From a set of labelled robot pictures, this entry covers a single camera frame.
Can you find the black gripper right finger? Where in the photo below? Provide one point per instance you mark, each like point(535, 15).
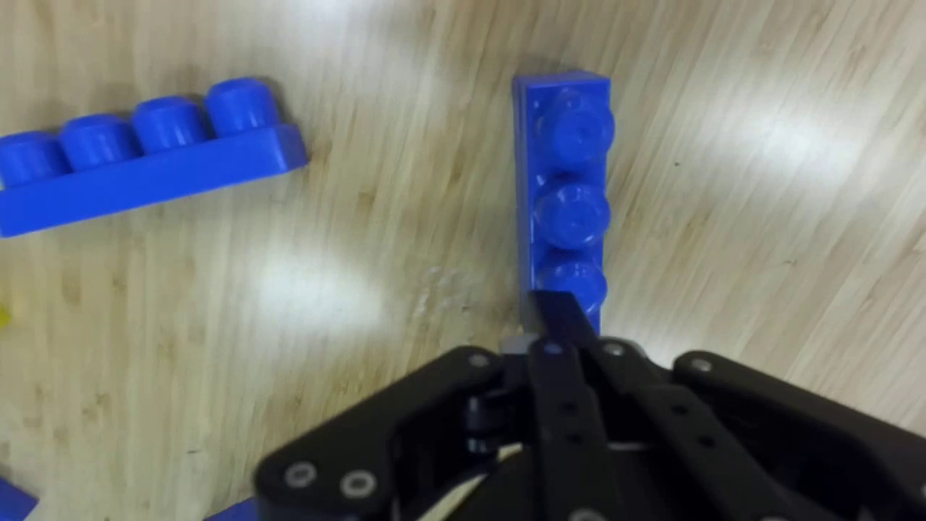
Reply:
point(770, 452)

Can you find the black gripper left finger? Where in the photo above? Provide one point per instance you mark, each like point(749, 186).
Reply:
point(415, 435)

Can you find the blue square toy block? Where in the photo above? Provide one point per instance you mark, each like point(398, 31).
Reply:
point(234, 511)

